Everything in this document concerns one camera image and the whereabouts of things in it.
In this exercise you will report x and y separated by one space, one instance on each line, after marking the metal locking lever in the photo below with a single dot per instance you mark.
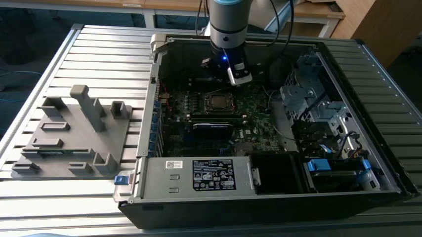
221 90

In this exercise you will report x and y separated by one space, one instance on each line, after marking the silver CPU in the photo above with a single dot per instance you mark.
222 101

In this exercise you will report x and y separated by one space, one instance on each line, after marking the CPU socket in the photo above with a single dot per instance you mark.
220 111

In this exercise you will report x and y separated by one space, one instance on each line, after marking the silver metal drive cage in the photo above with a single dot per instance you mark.
297 97

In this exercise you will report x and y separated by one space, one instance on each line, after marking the green motherboard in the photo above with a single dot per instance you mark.
261 123

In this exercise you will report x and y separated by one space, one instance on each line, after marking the black graphics card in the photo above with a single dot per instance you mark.
213 133

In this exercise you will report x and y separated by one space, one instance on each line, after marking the wooden cabinet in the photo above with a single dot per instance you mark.
389 29

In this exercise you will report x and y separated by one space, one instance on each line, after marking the blue disk carrier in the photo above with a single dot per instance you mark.
319 165

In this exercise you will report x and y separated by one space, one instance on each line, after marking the grey power supply unit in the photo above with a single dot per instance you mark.
158 182

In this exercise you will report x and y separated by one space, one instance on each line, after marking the grey parts rack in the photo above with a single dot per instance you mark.
82 145

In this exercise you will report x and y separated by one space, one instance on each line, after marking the blue case latch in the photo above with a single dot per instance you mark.
120 180

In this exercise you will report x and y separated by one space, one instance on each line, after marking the green RAM stick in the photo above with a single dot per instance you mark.
57 152

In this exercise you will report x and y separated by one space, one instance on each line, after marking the black open PC case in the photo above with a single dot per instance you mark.
264 214

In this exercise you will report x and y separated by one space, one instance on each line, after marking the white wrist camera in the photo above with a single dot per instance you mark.
240 79

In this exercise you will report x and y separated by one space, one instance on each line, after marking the wooden desk white frame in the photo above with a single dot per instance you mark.
317 12

